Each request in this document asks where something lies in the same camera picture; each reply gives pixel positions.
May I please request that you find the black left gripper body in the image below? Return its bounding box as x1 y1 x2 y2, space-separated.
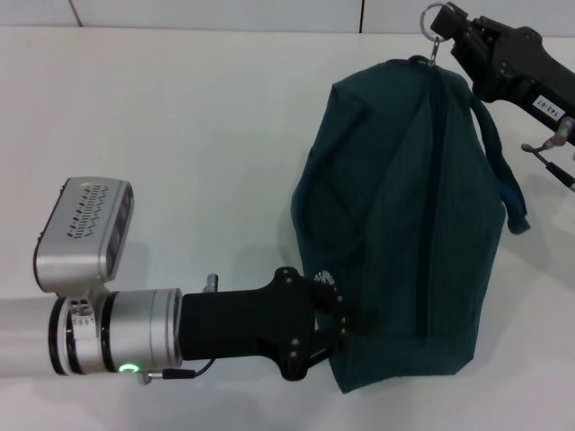
178 266 318 383

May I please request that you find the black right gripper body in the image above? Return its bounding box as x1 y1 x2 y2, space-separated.
466 15 575 123

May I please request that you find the black gripper cable with plug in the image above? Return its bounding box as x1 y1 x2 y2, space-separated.
136 272 222 386
519 115 575 195

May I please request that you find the dark teal insulated lunch bag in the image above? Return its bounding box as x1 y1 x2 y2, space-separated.
289 1 531 395

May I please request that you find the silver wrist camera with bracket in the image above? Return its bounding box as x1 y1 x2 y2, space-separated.
33 176 135 329

